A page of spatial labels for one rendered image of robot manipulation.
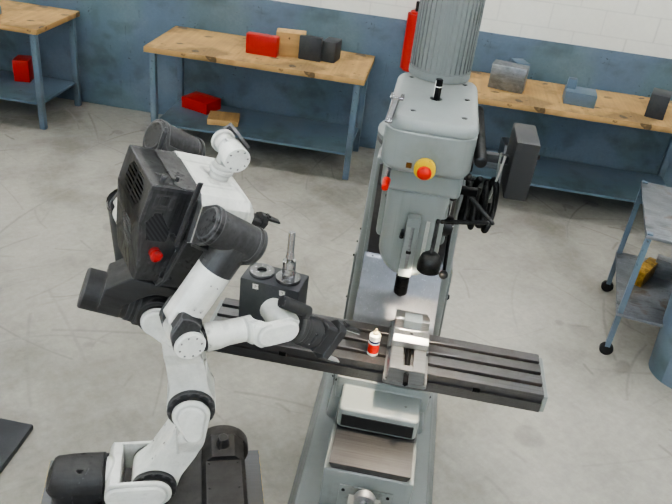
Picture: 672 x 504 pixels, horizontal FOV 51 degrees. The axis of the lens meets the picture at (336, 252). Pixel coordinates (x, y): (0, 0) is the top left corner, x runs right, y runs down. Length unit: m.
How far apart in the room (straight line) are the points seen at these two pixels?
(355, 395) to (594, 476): 1.62
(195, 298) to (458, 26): 1.16
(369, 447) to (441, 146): 1.08
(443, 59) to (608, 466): 2.33
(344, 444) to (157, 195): 1.18
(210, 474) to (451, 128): 1.43
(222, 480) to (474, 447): 1.53
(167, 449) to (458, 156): 1.25
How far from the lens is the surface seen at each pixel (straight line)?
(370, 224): 2.77
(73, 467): 2.46
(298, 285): 2.52
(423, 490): 3.18
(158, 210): 1.73
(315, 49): 6.02
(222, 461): 2.65
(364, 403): 2.52
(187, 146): 2.00
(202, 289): 1.69
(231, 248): 1.65
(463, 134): 1.98
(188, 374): 2.14
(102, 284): 1.98
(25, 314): 4.41
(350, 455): 2.47
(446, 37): 2.28
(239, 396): 3.75
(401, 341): 2.49
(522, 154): 2.46
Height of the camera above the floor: 2.54
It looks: 31 degrees down
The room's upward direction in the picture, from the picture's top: 7 degrees clockwise
